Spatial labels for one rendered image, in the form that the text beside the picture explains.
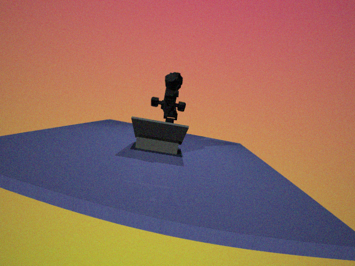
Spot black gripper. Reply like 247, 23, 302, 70
151, 96, 186, 118

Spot grey switch panel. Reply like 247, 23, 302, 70
131, 116, 189, 155

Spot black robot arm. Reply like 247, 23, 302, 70
164, 72, 183, 123

